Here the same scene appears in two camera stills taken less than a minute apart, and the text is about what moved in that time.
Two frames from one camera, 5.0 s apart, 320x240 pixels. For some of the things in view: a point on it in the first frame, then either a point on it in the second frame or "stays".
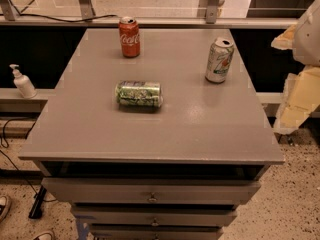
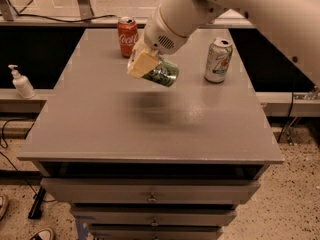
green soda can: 138,93 → 164,74
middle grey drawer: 156,215 stays
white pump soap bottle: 23,83 stays
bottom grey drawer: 154,232 stays
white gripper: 308,39 → 162,34
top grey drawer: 152,191 stays
